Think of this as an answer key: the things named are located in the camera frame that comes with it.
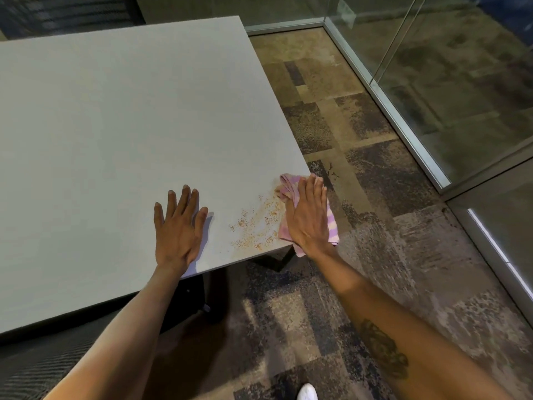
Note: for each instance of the person's right hand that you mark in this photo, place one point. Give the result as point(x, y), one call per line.
point(308, 222)

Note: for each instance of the person's left hand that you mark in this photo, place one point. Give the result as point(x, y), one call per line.
point(177, 241)

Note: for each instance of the person's left middle finger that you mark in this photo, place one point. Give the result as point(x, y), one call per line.
point(183, 202)

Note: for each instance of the white shoe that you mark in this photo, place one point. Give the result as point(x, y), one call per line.
point(307, 392)

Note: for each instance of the black table base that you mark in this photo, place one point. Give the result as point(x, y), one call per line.
point(216, 293)

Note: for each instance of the person's right thumb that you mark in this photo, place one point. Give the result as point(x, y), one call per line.
point(290, 214)

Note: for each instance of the pink striped cleaning cloth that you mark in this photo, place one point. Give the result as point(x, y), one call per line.
point(332, 229)

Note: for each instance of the person's left forearm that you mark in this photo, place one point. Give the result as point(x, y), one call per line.
point(120, 341)

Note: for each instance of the black mesh office chair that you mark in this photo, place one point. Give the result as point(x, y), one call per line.
point(66, 14)

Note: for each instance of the person's right forearm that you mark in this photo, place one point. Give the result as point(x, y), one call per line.
point(387, 329)

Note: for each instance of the scattered brown crumbs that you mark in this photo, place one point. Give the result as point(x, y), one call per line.
point(258, 229)

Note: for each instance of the person's left little finger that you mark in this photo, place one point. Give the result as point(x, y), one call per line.
point(159, 218)

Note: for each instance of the person's left thumb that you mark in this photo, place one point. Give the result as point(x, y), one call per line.
point(200, 227)

